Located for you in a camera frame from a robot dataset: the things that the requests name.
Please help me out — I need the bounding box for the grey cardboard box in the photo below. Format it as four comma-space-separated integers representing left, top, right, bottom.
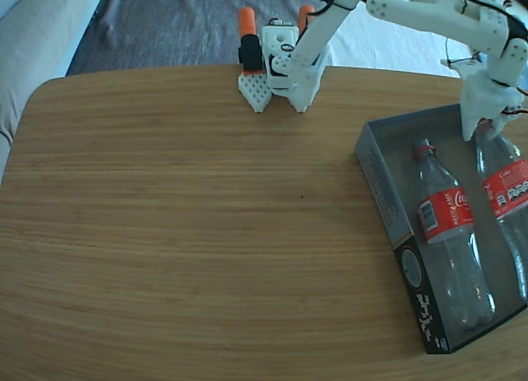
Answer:
354, 103, 528, 355

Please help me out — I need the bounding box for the black camera cable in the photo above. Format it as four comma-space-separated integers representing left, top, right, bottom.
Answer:
307, 0, 528, 67

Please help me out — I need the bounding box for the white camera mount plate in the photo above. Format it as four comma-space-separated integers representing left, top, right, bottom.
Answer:
440, 57, 486, 79

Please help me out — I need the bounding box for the clear bottle red logo label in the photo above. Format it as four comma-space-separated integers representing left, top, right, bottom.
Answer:
410, 139, 496, 331

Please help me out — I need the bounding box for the orange and black clamp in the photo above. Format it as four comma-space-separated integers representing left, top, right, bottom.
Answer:
238, 6, 265, 76
297, 4, 318, 34

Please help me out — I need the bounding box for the white cloth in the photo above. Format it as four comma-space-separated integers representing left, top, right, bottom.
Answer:
325, 0, 486, 83

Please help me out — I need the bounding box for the grey rug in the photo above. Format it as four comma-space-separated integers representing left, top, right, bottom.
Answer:
65, 0, 455, 75

